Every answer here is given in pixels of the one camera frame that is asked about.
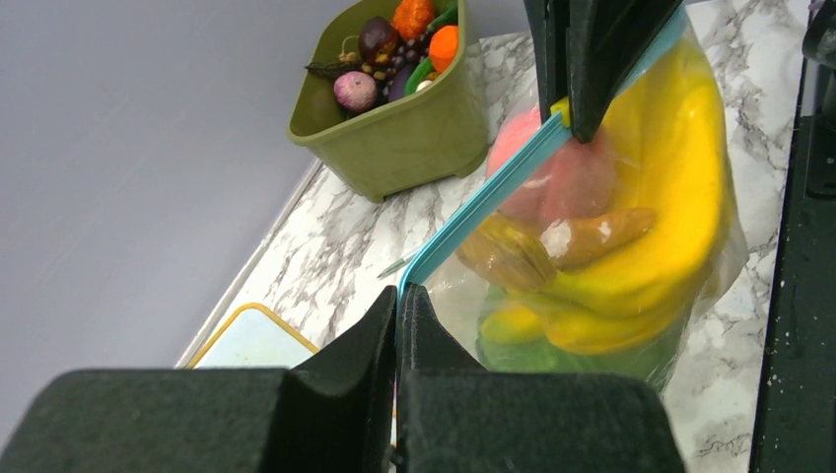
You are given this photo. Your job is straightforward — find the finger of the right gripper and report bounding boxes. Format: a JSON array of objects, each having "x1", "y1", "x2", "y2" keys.
[
  {"x1": 523, "y1": 0, "x2": 570, "y2": 122},
  {"x1": 568, "y1": 0, "x2": 681, "y2": 143}
]

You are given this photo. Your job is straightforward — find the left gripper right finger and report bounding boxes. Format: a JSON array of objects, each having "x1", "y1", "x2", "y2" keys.
[{"x1": 395, "y1": 284, "x2": 685, "y2": 472}]

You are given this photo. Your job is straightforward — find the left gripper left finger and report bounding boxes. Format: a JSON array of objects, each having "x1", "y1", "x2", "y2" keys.
[{"x1": 1, "y1": 286, "x2": 397, "y2": 472}]

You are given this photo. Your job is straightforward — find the pink peach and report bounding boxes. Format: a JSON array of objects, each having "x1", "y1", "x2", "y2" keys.
[{"x1": 487, "y1": 107, "x2": 616, "y2": 228}]

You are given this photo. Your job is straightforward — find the green lettuce leaf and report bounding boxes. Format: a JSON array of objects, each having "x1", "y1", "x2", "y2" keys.
[{"x1": 475, "y1": 317, "x2": 687, "y2": 394}]

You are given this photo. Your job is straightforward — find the clear zip top bag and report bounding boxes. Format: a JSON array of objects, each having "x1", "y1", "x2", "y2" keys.
[{"x1": 398, "y1": 1, "x2": 746, "y2": 392}]

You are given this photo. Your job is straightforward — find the orange tangerine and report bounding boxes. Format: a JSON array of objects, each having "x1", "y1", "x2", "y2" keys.
[{"x1": 428, "y1": 25, "x2": 458, "y2": 73}]

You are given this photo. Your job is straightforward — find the bumpy orange fruit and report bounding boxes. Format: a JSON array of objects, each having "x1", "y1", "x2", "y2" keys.
[{"x1": 391, "y1": 0, "x2": 436, "y2": 41}]

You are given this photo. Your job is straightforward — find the dark grape bunch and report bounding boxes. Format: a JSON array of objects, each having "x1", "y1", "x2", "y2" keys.
[{"x1": 376, "y1": 35, "x2": 430, "y2": 81}]

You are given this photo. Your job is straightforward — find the green white pen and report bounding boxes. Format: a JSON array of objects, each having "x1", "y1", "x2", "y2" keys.
[{"x1": 377, "y1": 250, "x2": 417, "y2": 279}]

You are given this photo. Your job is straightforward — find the olive green plastic bin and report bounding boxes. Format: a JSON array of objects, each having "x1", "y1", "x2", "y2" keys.
[{"x1": 287, "y1": 1, "x2": 490, "y2": 202}]

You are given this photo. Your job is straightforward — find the dark purple avocado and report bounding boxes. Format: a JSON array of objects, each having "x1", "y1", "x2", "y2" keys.
[{"x1": 358, "y1": 16, "x2": 400, "y2": 65}]

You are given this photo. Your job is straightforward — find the pink purple onion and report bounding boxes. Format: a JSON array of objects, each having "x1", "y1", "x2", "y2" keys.
[{"x1": 333, "y1": 71, "x2": 378, "y2": 113}]

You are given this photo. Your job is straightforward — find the small whiteboard yellow frame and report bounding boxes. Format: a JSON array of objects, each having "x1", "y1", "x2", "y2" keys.
[{"x1": 184, "y1": 303, "x2": 318, "y2": 369}]

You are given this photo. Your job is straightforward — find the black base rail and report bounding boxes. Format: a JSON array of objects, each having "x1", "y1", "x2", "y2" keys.
[{"x1": 747, "y1": 0, "x2": 836, "y2": 473}]

